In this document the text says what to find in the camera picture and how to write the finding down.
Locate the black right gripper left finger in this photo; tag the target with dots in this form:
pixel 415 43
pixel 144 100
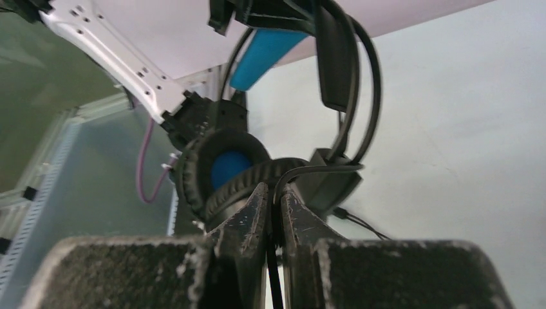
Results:
pixel 222 269

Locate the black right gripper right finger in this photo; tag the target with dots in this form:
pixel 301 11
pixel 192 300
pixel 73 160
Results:
pixel 325 270

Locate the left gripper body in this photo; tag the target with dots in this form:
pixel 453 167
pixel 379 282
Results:
pixel 268 14

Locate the blue black headphones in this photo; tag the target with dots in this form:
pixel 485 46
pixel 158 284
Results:
pixel 307 124

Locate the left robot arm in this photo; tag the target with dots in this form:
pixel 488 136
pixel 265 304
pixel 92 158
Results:
pixel 133 40

